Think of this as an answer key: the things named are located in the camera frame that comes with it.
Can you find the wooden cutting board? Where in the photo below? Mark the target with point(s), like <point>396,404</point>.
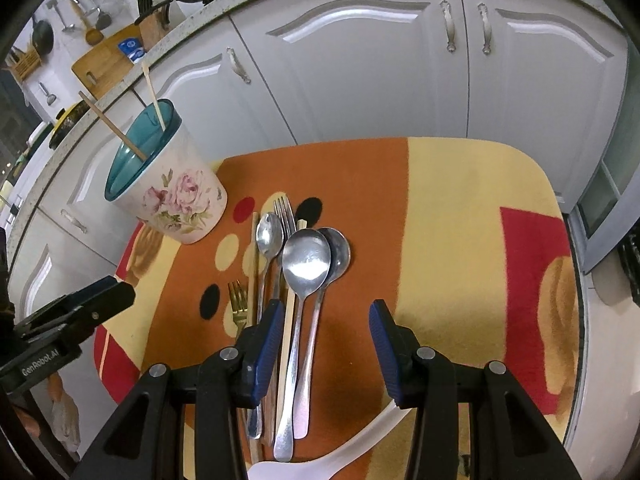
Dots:
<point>105,70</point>

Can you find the silver fork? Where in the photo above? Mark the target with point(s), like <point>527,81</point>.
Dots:
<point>282,215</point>

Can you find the large steel spoon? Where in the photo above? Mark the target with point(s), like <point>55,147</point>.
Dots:
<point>305,260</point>

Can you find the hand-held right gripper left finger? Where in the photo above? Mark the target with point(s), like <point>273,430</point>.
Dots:
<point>265,355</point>

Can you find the pale wooden chopstick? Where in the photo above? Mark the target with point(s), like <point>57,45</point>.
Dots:
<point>152,95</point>
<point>287,335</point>

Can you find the wooden knife block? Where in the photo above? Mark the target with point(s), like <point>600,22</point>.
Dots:
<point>152,27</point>

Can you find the white container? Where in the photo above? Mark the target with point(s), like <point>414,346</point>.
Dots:
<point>39,135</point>

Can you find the wooden chopstick rack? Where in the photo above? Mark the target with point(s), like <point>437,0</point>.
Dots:
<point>25,66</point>

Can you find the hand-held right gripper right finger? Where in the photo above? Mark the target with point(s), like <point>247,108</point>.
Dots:
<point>384,355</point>

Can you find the white cabinet door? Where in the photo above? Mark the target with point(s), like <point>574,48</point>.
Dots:
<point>360,75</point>
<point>200,90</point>
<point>545,100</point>
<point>85,180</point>
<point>35,270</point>

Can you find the steel ladle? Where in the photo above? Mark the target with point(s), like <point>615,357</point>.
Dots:
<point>69,29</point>

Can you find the small steel spoon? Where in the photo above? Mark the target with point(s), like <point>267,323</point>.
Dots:
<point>270,242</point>

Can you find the steel peeler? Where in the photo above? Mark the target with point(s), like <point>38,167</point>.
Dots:
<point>48,97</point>

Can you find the white plastic spoon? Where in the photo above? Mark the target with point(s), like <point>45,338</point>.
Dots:
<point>320,462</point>

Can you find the small black frying pan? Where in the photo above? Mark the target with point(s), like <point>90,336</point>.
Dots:
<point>42,35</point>

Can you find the black pot with yellow lid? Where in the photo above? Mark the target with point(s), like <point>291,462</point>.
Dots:
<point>65,122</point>

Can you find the grey spatula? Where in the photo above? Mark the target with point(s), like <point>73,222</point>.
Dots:
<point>103,21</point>

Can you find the person's left hand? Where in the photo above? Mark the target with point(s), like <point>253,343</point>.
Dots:
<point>65,410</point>

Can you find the floral utensil holder teal rim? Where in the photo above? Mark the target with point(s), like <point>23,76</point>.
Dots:
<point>180,195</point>

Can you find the blue white packet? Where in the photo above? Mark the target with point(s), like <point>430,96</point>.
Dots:
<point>132,50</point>

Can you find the wooden cooking spoon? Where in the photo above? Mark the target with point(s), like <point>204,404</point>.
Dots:
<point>94,35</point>

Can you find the small gold fork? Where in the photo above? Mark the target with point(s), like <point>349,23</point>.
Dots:
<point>239,305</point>

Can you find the grey framed glass door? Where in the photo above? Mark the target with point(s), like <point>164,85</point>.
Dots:
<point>607,195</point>

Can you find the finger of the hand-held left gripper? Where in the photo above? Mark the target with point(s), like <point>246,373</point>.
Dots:
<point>100,301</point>

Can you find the orange yellow red patterned mat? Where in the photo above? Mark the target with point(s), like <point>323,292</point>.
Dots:
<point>450,240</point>

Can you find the dark window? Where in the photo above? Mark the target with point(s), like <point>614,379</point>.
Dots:
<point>10,125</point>

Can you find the mesh strainer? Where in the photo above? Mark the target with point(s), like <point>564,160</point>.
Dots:
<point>112,5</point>

